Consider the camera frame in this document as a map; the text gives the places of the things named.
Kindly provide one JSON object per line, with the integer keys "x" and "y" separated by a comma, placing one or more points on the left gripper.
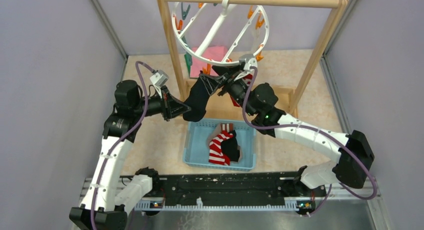
{"x": 170, "y": 107}

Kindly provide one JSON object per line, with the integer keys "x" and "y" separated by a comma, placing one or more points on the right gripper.
{"x": 212, "y": 82}

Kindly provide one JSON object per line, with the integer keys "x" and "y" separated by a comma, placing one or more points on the black sock back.
{"x": 197, "y": 101}

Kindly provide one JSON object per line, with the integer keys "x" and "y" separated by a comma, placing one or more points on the black sock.
{"x": 197, "y": 101}
{"x": 230, "y": 146}

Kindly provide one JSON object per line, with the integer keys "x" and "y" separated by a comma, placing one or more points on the white round clip hanger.
{"x": 256, "y": 22}

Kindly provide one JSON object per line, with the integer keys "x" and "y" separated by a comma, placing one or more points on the light blue plastic basket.
{"x": 196, "y": 152}

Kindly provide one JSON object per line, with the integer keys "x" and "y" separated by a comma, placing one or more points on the red white striped sock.
{"x": 238, "y": 89}
{"x": 216, "y": 155}

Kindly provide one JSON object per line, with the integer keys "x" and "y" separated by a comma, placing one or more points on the grey striped cuff sock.
{"x": 217, "y": 131}

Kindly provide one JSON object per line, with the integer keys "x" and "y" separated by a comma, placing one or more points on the black sock front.
{"x": 230, "y": 146}

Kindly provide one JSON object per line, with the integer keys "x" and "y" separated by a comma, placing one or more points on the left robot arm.
{"x": 112, "y": 148}

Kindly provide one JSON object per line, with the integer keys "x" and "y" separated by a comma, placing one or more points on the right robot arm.
{"x": 350, "y": 155}

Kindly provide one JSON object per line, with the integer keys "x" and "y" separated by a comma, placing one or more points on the wooden hanger rack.
{"x": 288, "y": 97}

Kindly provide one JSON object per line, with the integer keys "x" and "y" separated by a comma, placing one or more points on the orange clothespin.
{"x": 207, "y": 70}

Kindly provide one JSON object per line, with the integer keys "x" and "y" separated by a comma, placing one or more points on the pink folded cloth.
{"x": 215, "y": 53}

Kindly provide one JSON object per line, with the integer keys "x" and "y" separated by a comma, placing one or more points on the red white striped sock back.
{"x": 238, "y": 89}

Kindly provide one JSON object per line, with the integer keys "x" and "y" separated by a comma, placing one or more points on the teal clothespin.
{"x": 188, "y": 62}

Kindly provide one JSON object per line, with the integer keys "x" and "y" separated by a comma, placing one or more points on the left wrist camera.
{"x": 159, "y": 78}

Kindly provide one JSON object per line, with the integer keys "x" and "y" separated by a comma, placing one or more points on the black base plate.
{"x": 230, "y": 190}

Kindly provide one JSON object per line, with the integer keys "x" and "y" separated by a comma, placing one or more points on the aluminium rail frame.
{"x": 296, "y": 206}

